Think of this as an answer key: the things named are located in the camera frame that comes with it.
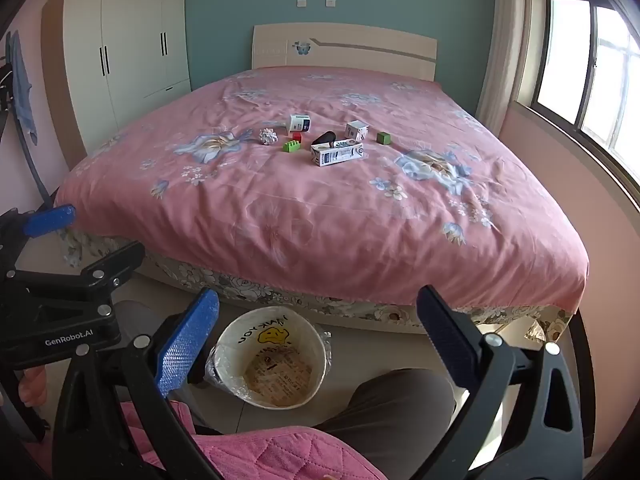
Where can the blue towel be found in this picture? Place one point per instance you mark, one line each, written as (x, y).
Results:
(22, 85)

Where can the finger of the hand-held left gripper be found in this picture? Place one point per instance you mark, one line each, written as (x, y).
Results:
(112, 262)
(47, 221)

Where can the white box with blue label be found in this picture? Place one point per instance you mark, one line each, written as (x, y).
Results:
(300, 123)

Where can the person's left hand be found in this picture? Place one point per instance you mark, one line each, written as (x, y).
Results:
(33, 386)

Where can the white paper bin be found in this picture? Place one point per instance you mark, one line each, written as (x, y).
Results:
(272, 360)

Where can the pink quilted jacket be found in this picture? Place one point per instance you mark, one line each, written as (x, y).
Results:
(280, 455)

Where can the white wardrobe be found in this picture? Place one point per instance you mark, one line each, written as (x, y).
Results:
(130, 35)

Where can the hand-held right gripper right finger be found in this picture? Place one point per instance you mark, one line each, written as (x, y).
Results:
(447, 340)

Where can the white milk carton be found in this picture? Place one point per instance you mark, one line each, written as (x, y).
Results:
(336, 153)

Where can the black foam tube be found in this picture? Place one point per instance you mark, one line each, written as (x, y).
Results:
(325, 138)

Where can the green cube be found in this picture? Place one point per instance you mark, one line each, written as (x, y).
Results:
(384, 138)

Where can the green toy brick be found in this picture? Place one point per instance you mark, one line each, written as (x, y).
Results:
(292, 146)

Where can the small white box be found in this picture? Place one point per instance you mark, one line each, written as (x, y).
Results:
(357, 130)

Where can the beige curtain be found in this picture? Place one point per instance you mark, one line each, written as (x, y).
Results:
(505, 50)

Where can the window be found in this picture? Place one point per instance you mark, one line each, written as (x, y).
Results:
(595, 70)

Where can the floral bed sheet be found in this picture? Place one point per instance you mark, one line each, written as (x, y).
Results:
(260, 292)

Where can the bed with pink floral cover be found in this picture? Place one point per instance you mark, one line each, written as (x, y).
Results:
(320, 210)

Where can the person's right leg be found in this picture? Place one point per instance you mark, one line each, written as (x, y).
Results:
(400, 420)

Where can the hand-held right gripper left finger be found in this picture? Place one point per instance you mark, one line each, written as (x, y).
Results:
(187, 340)

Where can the beige bed headboard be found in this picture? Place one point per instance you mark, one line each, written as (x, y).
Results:
(380, 42)

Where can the black garment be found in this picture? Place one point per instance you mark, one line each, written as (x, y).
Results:
(4, 85)

